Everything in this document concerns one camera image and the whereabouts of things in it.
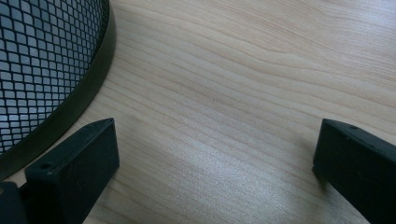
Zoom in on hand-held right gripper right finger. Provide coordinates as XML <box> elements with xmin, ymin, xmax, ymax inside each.
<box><xmin>312</xmin><ymin>118</ymin><xmax>396</xmax><ymax>224</ymax></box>

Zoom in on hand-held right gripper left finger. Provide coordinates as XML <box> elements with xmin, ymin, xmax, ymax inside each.
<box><xmin>24</xmin><ymin>117</ymin><xmax>120</xmax><ymax>224</ymax></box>

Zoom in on black metal mesh basket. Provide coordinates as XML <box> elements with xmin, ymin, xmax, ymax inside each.
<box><xmin>0</xmin><ymin>0</ymin><xmax>117</xmax><ymax>181</ymax></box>

